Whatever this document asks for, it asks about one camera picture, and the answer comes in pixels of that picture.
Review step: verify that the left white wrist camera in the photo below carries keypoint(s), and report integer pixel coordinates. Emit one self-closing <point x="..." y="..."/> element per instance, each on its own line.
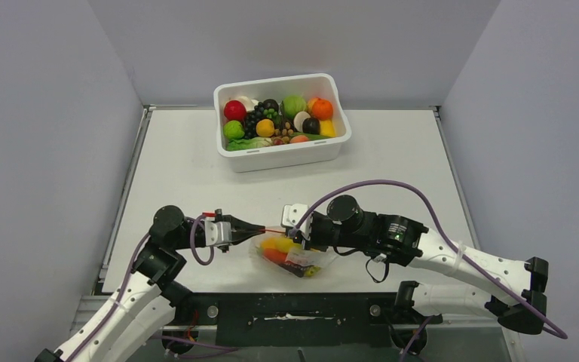
<point x="218" y="233"/>

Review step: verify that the brown toy nut cluster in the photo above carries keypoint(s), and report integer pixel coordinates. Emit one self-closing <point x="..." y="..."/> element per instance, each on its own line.
<point x="284" y="130"/>

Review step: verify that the yellow toy banana bunch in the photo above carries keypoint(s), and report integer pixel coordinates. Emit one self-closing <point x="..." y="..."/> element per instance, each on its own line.
<point x="311" y="271"/>

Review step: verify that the aluminium table frame rail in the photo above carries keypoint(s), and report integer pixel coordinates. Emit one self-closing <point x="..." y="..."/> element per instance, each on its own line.
<point x="129" y="165"/>

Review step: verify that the toy carrot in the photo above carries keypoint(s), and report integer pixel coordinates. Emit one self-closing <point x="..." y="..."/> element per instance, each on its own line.
<point x="275" y="256"/>

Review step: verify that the dark toy eggplant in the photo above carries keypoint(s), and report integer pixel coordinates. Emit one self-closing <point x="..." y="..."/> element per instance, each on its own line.
<point x="311" y="126"/>

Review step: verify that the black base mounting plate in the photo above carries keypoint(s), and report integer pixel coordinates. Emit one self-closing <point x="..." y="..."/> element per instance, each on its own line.
<point x="240" y="320"/>

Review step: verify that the green toy cabbage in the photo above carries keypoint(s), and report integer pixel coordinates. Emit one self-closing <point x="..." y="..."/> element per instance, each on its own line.
<point x="293" y="104"/>

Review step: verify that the single yellow toy banana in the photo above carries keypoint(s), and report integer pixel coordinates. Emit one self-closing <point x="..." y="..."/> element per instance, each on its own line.
<point x="285" y="245"/>

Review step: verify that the dark purple toy grapes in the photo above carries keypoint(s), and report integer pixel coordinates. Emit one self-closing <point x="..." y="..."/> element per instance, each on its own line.
<point x="297" y="270"/>

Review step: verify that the white toy mushroom slice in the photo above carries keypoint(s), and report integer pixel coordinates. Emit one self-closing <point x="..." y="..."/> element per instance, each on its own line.
<point x="299" y="119"/>

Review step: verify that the yellow toy lemon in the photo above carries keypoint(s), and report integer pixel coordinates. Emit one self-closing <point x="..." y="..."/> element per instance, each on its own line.
<point x="265" y="128"/>

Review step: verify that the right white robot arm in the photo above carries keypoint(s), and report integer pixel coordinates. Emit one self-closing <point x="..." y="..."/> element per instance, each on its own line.
<point x="510" y="291"/>

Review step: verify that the black toy grapes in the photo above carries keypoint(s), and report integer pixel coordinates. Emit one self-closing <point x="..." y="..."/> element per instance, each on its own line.
<point x="269" y="108"/>

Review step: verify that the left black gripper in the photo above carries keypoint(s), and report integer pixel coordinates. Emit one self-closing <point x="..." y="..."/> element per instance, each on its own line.
<point x="240" y="230"/>

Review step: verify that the green toy leaf vegetable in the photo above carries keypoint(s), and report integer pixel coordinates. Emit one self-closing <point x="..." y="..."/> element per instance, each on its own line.
<point x="248" y="144"/>

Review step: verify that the red toy apple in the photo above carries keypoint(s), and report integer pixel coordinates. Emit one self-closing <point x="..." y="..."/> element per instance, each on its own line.
<point x="234" y="110"/>

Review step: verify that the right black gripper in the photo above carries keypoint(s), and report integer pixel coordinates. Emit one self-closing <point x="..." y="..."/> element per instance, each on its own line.
<point x="312" y="241"/>

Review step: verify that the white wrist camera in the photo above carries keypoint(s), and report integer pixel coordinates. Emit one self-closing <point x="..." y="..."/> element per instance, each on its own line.
<point x="291" y="216"/>
<point x="218" y="233"/>

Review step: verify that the toy peach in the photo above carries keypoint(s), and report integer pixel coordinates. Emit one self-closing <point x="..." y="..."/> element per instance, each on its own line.
<point x="299" y="139"/>

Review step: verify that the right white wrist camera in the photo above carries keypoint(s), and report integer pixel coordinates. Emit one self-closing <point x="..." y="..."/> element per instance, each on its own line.
<point x="291" y="216"/>

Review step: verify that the white plastic food bin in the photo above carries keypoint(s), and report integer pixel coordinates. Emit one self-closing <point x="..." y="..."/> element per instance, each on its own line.
<point x="310" y="85"/>

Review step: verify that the orange toy tangerine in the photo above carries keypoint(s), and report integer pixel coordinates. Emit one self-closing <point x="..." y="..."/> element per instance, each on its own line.
<point x="323" y="109"/>

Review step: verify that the yellow toy fruit slice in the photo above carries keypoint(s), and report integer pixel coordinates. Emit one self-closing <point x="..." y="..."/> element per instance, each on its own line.
<point x="327" y="128"/>

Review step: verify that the white toy garlic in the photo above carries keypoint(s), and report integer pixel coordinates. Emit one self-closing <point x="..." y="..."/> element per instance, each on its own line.
<point x="248" y="103"/>

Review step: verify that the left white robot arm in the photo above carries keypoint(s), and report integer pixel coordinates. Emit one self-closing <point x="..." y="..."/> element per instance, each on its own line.
<point x="149" y="295"/>

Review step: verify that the clear orange-zip bag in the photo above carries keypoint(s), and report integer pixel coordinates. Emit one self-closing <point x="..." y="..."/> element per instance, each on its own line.
<point x="306" y="258"/>

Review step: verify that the yellow toy bell pepper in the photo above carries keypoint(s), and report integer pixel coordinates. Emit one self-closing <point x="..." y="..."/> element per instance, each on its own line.
<point x="269" y="243"/>

